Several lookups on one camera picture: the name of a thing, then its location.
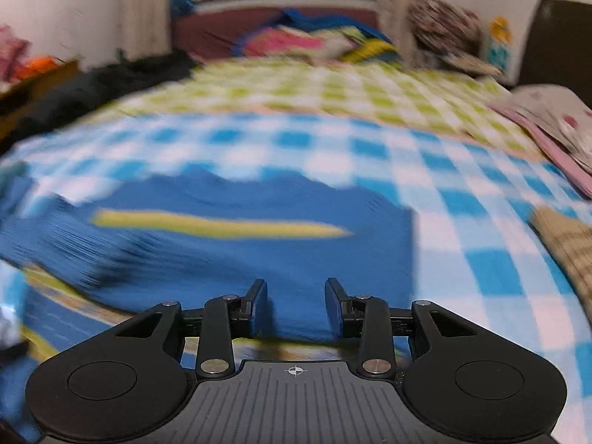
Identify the floral cloth bundle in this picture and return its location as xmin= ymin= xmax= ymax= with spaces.
xmin=409 ymin=0 xmax=484 ymax=63

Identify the maroon sofa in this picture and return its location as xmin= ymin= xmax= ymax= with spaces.
xmin=171 ymin=1 xmax=380 ymax=62

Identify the pink floral quilt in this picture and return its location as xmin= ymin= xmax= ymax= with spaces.
xmin=243 ymin=25 xmax=324 ymax=58

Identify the yellow blue carton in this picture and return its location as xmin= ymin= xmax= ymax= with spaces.
xmin=488 ymin=16 xmax=514 ymax=75

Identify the dark wooden headboard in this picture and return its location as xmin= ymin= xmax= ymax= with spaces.
xmin=518 ymin=0 xmax=592 ymax=98

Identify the beige curtain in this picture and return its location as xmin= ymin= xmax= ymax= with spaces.
xmin=372 ymin=0 xmax=440 ymax=65
xmin=115 ymin=0 xmax=173 ymax=58

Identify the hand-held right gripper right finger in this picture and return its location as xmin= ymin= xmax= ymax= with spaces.
xmin=325 ymin=278 xmax=477 ymax=377

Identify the green checked bed sheet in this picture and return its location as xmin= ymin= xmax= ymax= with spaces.
xmin=115 ymin=58 xmax=544 ymax=160

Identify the teal fleece cloth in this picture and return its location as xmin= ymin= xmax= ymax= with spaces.
xmin=0 ymin=162 xmax=26 ymax=199

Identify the orange cloth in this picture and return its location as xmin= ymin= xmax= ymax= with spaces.
xmin=18 ymin=55 xmax=61 ymax=79

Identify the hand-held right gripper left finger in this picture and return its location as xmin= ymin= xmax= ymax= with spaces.
xmin=115 ymin=279 xmax=269 ymax=377

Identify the dotted white pillow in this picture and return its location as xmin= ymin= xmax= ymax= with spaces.
xmin=509 ymin=84 xmax=592 ymax=172

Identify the wooden desk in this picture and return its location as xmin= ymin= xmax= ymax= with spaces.
xmin=0 ymin=58 xmax=81 ymax=118

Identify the woven checked mat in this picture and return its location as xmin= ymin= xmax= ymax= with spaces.
xmin=529 ymin=206 xmax=592 ymax=329

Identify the black jacket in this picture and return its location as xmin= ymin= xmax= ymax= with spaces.
xmin=0 ymin=51 xmax=199 ymax=149

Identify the blue striped knit sweater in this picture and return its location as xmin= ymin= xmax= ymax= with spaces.
xmin=0 ymin=166 xmax=414 ymax=444

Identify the yellow green cloth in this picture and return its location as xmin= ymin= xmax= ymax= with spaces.
xmin=340 ymin=37 xmax=398 ymax=63

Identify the pink cloth item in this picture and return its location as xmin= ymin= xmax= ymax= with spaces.
xmin=0 ymin=25 xmax=28 ymax=84

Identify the pile of colourful bedding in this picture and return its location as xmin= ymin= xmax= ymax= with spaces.
xmin=231 ymin=7 xmax=394 ymax=63

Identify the blue plastic bag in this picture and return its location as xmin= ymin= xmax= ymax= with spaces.
xmin=170 ymin=0 xmax=199 ymax=21

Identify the pink striped cloth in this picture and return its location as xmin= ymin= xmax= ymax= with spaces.
xmin=490 ymin=102 xmax=592 ymax=199

